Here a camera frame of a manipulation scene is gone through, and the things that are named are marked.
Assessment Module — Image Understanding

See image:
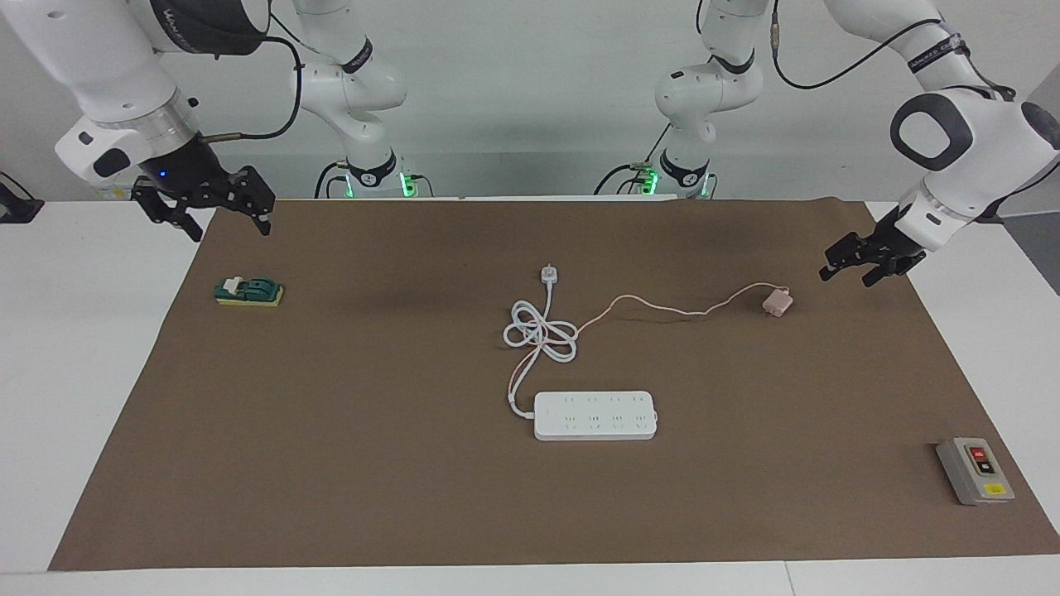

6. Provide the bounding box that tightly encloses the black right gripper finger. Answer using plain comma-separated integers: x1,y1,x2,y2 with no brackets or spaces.
229,166,276,238
132,189,205,243

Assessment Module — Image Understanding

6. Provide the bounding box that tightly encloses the thin pink charger cable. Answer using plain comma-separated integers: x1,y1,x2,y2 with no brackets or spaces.
509,282,783,402

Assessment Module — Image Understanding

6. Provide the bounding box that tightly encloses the white power strip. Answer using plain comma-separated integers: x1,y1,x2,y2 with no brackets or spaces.
532,391,659,442

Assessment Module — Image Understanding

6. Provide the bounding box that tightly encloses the small black clamp stand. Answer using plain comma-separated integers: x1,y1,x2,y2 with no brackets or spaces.
0,172,44,224

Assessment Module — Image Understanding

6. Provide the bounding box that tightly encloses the brown table mat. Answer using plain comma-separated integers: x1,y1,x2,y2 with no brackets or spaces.
48,197,1060,572

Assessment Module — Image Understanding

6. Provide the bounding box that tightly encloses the black right base cable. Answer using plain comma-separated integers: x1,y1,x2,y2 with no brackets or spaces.
314,161,349,199

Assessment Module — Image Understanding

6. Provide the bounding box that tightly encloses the black base cable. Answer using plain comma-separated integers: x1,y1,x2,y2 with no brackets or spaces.
593,124,670,196
314,161,349,199

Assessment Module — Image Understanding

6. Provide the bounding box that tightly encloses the green knife switch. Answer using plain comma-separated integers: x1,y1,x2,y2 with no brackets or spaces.
214,276,285,308

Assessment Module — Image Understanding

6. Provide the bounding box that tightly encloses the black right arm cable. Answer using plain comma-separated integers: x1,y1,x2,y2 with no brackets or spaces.
203,0,303,142

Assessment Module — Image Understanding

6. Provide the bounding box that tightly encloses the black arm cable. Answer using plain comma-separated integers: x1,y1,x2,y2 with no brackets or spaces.
770,0,1015,100
203,0,303,142

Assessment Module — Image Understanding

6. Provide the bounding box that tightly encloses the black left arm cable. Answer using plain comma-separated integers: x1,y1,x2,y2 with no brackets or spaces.
770,0,1015,100

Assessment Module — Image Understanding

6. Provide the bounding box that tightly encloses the grey on-off switch box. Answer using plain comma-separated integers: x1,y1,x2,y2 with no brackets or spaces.
936,436,1016,507

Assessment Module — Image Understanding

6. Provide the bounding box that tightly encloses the black left base cable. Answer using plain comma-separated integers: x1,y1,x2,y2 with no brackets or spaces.
593,124,670,196

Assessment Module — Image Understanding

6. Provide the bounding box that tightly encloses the white power strip cable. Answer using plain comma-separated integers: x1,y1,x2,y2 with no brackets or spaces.
503,263,579,419

